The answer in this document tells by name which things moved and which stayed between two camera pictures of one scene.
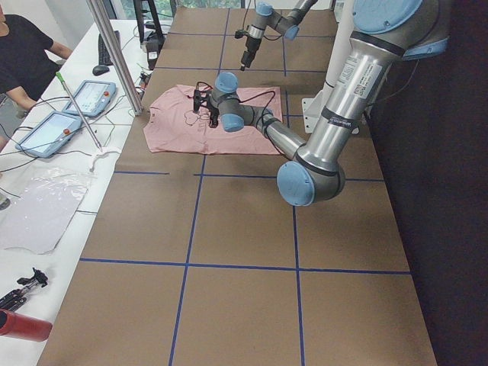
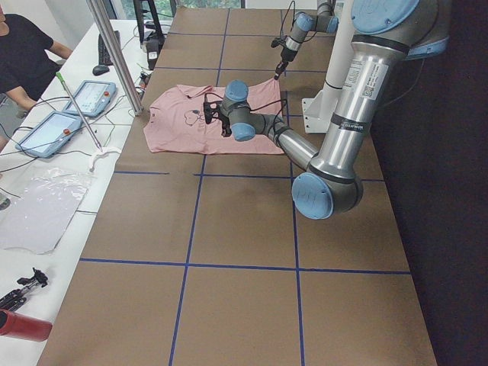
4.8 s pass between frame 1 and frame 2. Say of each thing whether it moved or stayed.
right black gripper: moved
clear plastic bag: stayed
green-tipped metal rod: stayed
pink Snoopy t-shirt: stayed
